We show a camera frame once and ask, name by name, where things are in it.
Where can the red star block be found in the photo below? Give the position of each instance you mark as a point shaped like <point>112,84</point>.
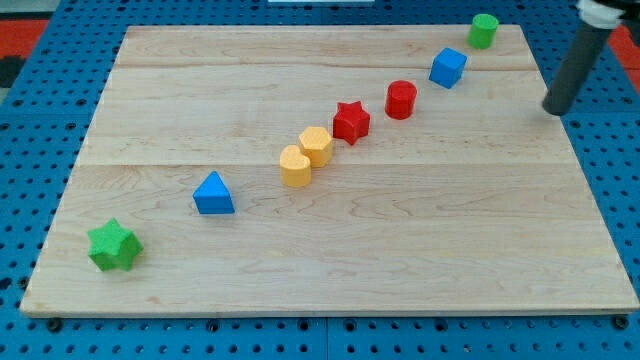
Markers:
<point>351,122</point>

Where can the green star block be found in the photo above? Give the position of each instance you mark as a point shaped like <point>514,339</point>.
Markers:
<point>113,247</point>

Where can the yellow heart block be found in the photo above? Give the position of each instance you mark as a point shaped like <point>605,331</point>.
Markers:
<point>295,167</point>

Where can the yellow hexagon block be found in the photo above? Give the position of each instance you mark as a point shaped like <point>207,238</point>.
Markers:
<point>317,145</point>

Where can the wooden board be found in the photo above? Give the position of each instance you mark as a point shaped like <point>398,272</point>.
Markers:
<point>475,205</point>

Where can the blue triangle block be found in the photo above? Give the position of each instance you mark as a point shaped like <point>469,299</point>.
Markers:
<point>213,197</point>

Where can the red cylinder block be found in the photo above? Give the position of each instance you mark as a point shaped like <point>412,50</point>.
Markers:
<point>400,99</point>

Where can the blue cube block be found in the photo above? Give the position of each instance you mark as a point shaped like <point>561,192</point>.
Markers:
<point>447,67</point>

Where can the green cylinder block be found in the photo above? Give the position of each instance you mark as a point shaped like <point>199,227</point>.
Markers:
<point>482,31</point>

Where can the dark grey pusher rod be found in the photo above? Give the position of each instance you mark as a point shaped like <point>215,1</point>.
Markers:
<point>582,54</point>

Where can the white rod mount collar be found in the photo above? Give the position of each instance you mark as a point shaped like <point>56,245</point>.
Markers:
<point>598,15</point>

